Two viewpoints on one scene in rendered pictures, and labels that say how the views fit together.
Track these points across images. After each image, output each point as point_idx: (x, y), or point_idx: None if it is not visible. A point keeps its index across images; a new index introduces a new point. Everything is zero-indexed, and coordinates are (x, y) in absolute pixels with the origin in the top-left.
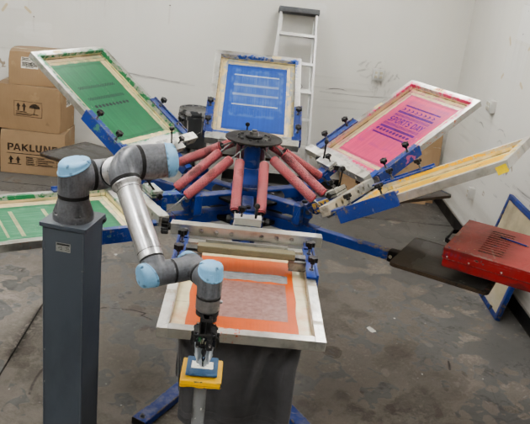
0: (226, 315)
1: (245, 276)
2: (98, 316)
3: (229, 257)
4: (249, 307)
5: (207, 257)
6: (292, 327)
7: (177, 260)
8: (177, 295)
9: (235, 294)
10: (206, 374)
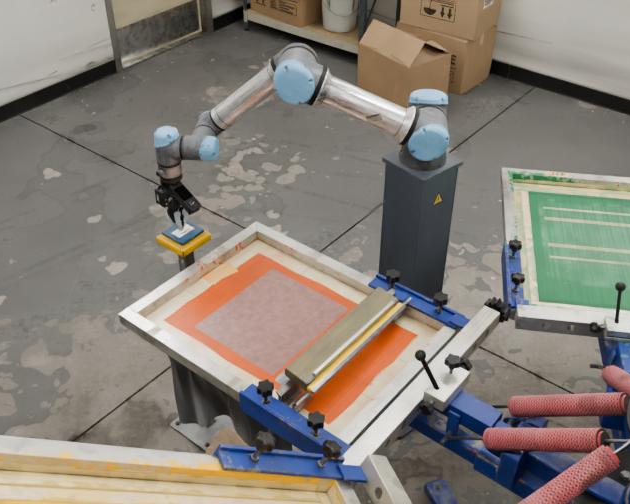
0: (250, 288)
1: None
2: (409, 285)
3: (393, 363)
4: (250, 313)
5: (403, 339)
6: (181, 324)
7: (200, 127)
8: (319, 272)
9: (288, 317)
10: (169, 227)
